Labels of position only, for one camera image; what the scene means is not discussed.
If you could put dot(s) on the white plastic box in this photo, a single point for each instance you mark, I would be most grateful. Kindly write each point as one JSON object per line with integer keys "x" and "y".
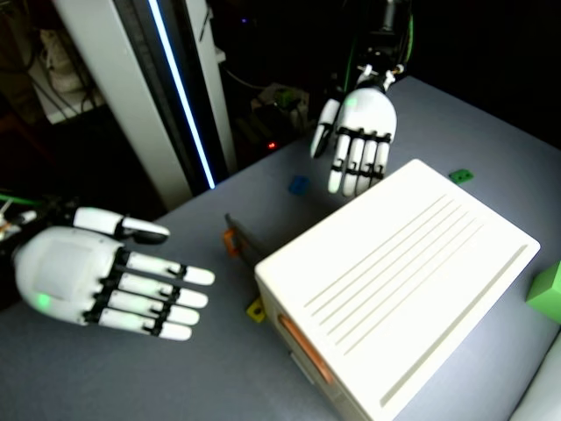
{"x": 394, "y": 272}

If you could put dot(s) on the large light green cube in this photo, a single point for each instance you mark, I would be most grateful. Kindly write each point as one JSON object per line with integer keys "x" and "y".
{"x": 545, "y": 294}

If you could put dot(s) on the white power strip green plug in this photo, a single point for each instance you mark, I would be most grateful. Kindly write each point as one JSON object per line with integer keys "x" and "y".
{"x": 285, "y": 98}

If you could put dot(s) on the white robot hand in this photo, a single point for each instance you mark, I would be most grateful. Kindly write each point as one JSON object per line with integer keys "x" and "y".
{"x": 368, "y": 109}
{"x": 61, "y": 267}

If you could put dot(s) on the small yellow block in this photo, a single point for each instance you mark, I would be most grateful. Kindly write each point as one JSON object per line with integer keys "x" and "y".
{"x": 256, "y": 310}

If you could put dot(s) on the small blue block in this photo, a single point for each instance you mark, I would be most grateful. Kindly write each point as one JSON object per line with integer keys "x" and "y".
{"x": 299, "y": 184}

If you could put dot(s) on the blue white light strip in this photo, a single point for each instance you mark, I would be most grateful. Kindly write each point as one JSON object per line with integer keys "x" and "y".
{"x": 182, "y": 94}

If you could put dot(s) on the small green block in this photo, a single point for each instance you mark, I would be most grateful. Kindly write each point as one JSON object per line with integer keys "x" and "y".
{"x": 462, "y": 175}

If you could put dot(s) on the dark device with red light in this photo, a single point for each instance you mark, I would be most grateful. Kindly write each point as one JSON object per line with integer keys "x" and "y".
{"x": 263, "y": 136}

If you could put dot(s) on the white upright column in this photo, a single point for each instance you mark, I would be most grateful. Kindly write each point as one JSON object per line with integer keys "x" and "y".
{"x": 118, "y": 87}

